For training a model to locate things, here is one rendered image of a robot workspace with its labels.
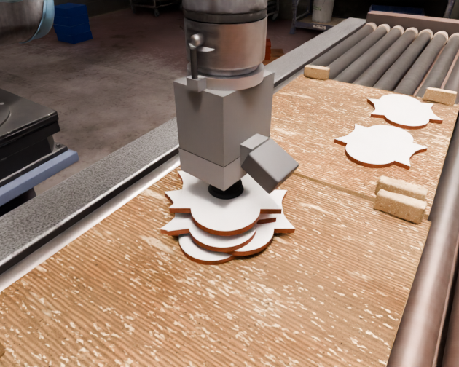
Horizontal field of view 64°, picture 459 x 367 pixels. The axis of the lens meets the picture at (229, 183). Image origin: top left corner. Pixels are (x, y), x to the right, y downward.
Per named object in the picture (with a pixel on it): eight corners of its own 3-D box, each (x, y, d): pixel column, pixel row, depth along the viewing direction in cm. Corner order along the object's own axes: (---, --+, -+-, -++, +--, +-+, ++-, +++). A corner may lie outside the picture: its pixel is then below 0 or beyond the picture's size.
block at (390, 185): (372, 196, 50) (377, 180, 49) (376, 189, 52) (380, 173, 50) (420, 211, 48) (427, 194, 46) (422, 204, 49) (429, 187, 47)
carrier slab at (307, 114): (205, 151, 63) (205, 143, 62) (300, 79, 91) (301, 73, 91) (425, 223, 48) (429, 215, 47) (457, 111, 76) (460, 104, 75)
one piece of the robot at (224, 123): (271, 69, 27) (260, 231, 37) (326, 43, 33) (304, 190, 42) (159, 41, 33) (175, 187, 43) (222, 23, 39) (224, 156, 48)
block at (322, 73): (302, 76, 89) (304, 65, 87) (305, 74, 90) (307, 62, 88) (326, 81, 86) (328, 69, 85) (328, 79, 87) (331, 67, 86)
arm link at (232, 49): (283, 13, 34) (227, 30, 28) (279, 63, 36) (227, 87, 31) (220, 4, 37) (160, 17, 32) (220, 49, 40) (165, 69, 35)
